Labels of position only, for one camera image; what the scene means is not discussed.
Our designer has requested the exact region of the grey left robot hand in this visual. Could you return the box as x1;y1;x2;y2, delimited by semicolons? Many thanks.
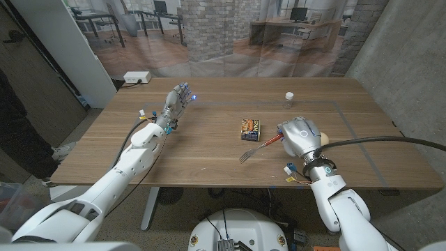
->
155;82;198;130

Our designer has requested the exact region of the clear plastic bin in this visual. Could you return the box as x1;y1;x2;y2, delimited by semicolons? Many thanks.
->
0;181;48;233

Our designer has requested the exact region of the white wall panel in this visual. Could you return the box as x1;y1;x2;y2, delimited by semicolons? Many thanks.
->
10;0;118;109

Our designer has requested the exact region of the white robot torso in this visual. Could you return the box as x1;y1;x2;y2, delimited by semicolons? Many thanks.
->
187;208;289;251

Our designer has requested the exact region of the grey table leg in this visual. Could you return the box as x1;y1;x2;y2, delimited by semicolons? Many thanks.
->
140;186;160;231

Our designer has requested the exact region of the blue spam can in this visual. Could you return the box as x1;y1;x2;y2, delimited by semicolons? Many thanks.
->
240;119;261;142

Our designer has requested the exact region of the red-handled metal fork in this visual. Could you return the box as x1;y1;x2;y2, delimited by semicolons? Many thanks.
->
238;132;285;165

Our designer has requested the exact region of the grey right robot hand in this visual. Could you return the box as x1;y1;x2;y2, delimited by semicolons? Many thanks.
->
277;116;323;165

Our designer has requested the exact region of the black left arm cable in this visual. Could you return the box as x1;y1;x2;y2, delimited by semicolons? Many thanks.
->
110;116;157;178

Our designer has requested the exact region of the person in dark clothes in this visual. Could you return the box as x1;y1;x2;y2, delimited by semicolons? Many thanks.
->
0;69;77;188

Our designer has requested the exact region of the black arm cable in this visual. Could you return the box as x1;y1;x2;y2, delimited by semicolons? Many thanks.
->
313;135;446;160
110;116;157;178

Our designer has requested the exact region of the round black fan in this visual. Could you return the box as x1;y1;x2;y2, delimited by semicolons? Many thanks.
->
156;187;185;206

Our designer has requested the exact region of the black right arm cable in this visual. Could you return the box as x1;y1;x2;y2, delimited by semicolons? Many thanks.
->
313;135;446;160

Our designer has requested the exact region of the printed office backdrop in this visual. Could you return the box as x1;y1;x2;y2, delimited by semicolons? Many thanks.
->
62;0;390;78

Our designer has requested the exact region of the black door handle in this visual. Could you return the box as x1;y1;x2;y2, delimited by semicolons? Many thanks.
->
3;29;25;45

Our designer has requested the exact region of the white power strip box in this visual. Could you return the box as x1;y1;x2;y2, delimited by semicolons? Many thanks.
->
123;70;152;84

